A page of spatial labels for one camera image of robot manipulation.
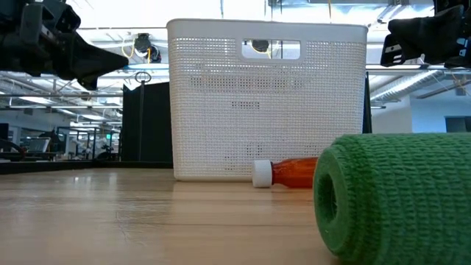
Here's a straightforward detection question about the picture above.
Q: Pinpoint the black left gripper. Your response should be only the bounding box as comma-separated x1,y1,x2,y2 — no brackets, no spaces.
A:
0,0,130,91

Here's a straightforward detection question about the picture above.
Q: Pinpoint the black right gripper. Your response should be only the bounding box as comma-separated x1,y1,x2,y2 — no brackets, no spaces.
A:
380,0,471,69

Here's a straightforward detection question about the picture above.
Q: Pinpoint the white plastic basket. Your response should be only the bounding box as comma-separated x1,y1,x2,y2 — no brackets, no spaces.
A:
166,18,369,182

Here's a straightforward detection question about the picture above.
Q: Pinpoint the green bandage roll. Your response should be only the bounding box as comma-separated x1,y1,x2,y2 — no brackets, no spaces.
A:
313,132,471,265

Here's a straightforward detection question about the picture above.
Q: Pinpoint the red bottle with white cap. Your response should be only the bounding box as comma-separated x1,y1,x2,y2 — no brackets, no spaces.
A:
252,157,319,189

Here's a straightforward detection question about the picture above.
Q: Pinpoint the grey ceiling duct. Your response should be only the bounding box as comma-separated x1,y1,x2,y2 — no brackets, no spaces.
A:
369,69,442,103

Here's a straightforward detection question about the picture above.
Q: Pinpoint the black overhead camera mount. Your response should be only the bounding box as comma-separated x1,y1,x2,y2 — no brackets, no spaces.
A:
132,32,162,64

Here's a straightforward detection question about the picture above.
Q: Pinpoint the black pole with ring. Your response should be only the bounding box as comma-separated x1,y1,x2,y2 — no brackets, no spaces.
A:
134,71,152,162

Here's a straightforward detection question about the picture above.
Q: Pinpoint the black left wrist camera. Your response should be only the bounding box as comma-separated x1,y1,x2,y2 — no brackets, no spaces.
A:
20,0,82,37

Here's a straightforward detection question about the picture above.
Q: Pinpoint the dark wall monitor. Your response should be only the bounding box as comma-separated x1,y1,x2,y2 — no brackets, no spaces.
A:
444,116,471,133

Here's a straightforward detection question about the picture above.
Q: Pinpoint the black aluminium table frame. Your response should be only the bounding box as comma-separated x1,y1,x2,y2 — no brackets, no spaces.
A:
0,160,174,175

